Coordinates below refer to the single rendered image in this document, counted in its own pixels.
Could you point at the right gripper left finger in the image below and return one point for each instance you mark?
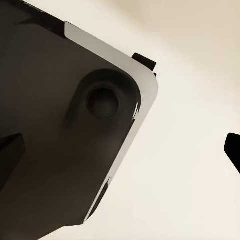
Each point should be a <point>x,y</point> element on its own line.
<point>12,150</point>

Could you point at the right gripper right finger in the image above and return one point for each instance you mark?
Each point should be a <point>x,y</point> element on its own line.
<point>232,149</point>

